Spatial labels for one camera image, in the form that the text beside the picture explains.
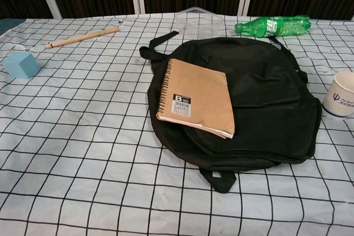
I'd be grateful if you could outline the light blue foam cube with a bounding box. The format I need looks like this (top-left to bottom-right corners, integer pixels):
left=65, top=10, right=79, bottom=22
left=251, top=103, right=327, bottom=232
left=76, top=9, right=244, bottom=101
left=2, top=51, right=40, bottom=80

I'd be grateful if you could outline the black backpack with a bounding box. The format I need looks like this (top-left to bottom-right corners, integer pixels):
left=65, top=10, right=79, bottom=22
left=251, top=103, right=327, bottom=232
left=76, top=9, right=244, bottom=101
left=139, top=30, right=323, bottom=194

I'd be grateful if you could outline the green plastic soda bottle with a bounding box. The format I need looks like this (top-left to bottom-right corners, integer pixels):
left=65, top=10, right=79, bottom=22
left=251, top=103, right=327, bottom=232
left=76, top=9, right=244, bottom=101
left=234, top=14, right=311, bottom=38

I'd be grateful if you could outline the clear plastic container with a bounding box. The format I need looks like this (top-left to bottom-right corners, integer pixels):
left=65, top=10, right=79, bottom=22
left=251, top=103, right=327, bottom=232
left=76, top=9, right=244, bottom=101
left=174, top=6, right=224, bottom=40

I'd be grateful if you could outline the brown spiral notebook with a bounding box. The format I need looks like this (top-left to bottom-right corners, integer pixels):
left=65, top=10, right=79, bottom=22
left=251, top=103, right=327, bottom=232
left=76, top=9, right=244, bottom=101
left=156, top=58, right=236, bottom=140

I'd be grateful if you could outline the wooden rolling pin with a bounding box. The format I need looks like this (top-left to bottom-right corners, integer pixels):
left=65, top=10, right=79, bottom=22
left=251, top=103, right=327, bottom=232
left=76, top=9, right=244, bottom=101
left=45, top=26, right=120, bottom=50

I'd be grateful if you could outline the white paper cup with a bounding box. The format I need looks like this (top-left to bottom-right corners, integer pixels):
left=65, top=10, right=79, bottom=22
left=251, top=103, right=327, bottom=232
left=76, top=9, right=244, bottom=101
left=322, top=71, right=354, bottom=121

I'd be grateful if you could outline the white black grid tablecloth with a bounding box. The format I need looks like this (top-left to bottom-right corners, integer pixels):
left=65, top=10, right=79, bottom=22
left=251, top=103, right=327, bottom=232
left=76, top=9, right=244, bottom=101
left=0, top=12, right=354, bottom=236

